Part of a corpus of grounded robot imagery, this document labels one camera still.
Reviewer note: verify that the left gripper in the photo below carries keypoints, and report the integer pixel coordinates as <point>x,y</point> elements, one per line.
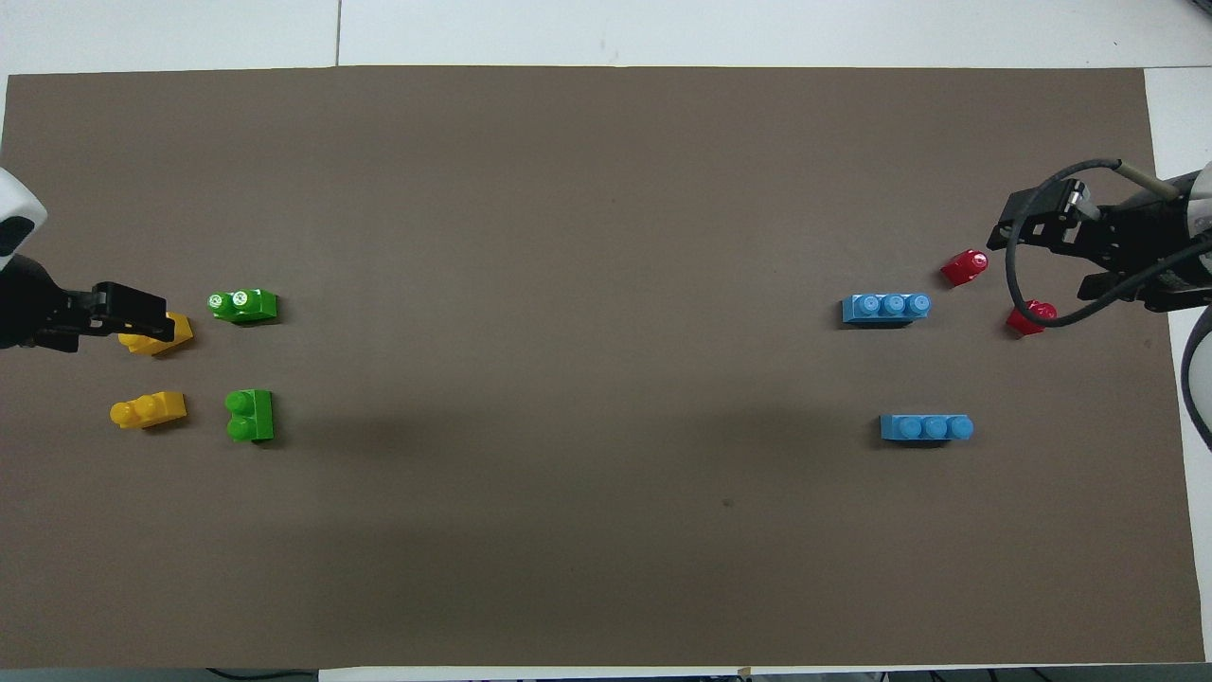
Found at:
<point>26,303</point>

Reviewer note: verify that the red toy block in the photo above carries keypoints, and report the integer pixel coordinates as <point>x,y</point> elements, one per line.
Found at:
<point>964,268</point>
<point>1028,319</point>

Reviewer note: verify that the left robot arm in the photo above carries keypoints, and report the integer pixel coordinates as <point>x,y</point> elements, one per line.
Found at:
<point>17,208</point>

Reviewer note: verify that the yellow toy block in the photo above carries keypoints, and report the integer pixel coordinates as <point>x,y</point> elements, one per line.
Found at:
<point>150,410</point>
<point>178,333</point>

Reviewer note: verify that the blue toy block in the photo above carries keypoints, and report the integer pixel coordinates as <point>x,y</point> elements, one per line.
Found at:
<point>926,428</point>
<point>885,309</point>

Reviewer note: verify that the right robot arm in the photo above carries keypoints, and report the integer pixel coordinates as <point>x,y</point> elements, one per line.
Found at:
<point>1201,189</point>

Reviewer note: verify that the green toy block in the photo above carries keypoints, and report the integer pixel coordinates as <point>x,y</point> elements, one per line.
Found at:
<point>248,307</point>
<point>252,417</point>

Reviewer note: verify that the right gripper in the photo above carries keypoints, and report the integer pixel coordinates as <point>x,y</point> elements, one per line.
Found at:
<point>1150,242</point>

